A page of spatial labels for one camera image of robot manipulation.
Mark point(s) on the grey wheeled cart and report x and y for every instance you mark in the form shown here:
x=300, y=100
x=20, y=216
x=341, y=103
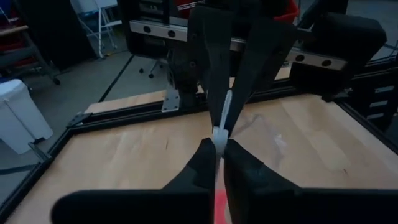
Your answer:
x=18, y=59

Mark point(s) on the clear plastic zip bag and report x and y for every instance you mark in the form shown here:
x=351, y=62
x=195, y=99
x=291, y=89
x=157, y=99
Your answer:
x=221, y=137

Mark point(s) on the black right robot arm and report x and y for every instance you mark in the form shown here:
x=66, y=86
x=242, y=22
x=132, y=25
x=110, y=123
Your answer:
x=186, y=77

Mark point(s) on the white folding stand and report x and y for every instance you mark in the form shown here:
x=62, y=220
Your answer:
x=93, y=4

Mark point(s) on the black partition panel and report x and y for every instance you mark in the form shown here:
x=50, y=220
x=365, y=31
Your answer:
x=56, y=31

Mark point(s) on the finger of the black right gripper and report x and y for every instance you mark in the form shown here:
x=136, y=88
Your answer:
x=214, y=56
x=264, y=56

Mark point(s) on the office chair wheel base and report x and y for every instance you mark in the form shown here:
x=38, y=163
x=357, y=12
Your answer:
x=151, y=75

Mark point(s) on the red plastic bin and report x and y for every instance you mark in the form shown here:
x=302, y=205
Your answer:
x=287, y=12
x=183, y=6

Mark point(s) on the silver mounting plate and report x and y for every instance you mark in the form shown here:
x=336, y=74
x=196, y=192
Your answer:
x=171, y=101

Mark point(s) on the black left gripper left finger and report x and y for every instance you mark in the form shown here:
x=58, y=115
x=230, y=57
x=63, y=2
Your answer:
x=174, y=205

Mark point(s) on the black aluminium table frame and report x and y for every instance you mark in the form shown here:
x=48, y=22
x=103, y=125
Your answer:
x=124, y=113

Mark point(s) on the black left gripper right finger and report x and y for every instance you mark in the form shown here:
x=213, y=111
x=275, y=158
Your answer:
x=280, y=205

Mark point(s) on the white plastic bin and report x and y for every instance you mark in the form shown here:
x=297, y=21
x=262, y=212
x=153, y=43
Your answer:
x=21, y=115

